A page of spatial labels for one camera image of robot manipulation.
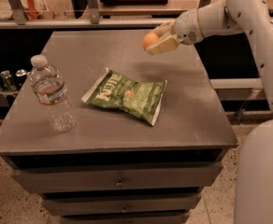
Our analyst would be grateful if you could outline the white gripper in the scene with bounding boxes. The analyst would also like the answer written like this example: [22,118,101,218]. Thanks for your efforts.
[145,8,204,55]

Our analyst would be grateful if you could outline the orange fruit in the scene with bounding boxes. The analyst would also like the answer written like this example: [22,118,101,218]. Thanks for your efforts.
[142,33,159,49]

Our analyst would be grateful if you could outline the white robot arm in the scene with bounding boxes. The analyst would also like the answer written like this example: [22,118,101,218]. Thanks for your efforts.
[142,0,273,224]

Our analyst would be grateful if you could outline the green kettle chip bag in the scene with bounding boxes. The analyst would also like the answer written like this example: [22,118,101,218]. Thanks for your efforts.
[81,68,167,126]

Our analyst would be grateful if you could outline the white and orange bag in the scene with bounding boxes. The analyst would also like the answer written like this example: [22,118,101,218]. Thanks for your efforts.
[0,0,55,21]

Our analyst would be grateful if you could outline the grey drawer cabinet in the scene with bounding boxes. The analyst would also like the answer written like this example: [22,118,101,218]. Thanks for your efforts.
[0,29,239,224]

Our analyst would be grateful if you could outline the clear plastic water bottle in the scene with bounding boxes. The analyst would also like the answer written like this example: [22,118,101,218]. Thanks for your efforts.
[29,55,76,132]

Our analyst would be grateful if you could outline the right soda can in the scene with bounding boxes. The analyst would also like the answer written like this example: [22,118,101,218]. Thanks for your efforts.
[15,69,27,88]

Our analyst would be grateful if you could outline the middle soda can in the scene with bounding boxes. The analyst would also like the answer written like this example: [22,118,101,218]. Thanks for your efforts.
[0,70,17,91]

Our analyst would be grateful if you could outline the top grey drawer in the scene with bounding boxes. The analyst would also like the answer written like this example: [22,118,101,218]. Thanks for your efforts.
[12,161,223,193]

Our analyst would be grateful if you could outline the grey drawer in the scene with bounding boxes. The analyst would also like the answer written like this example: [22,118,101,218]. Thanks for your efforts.
[42,192,201,216]
[61,211,189,224]
[12,161,223,193]

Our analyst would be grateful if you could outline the middle grey drawer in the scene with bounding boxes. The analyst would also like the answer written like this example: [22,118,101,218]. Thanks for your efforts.
[42,192,201,216]

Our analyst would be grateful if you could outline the bottom grey drawer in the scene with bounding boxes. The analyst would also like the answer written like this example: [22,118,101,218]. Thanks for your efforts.
[61,211,189,224]

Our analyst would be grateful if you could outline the metal shelf rail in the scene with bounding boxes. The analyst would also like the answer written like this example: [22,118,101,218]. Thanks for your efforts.
[0,17,273,30]

